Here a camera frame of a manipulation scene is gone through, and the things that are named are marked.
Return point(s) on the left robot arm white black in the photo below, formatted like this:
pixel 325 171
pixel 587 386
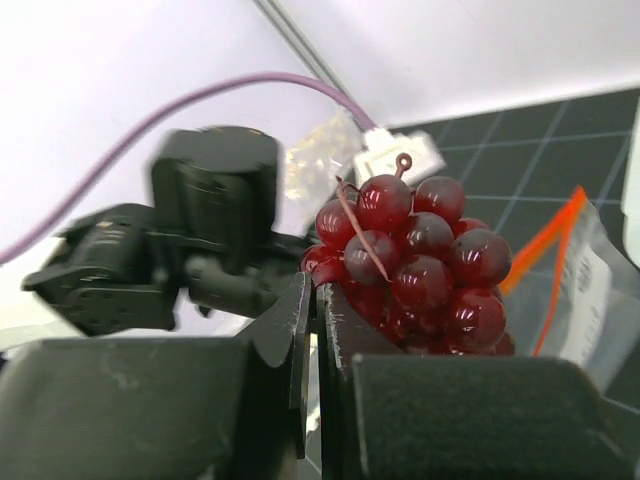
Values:
pixel 208 232

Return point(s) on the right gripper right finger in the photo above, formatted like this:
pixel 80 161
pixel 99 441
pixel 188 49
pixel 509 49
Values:
pixel 386 414

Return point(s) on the black grid cutting mat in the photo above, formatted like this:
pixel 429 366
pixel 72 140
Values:
pixel 519 167

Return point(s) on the clear bag at wall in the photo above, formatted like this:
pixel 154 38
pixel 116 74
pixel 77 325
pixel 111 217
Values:
pixel 310 166

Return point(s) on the clear zip bag red zipper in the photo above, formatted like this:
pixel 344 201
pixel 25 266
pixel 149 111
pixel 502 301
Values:
pixel 572 295

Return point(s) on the purple grape bunch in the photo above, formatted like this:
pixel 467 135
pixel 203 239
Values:
pixel 413 266

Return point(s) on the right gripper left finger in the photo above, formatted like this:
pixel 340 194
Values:
pixel 163 408

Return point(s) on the left aluminium frame post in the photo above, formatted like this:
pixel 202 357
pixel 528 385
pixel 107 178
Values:
pixel 293 35

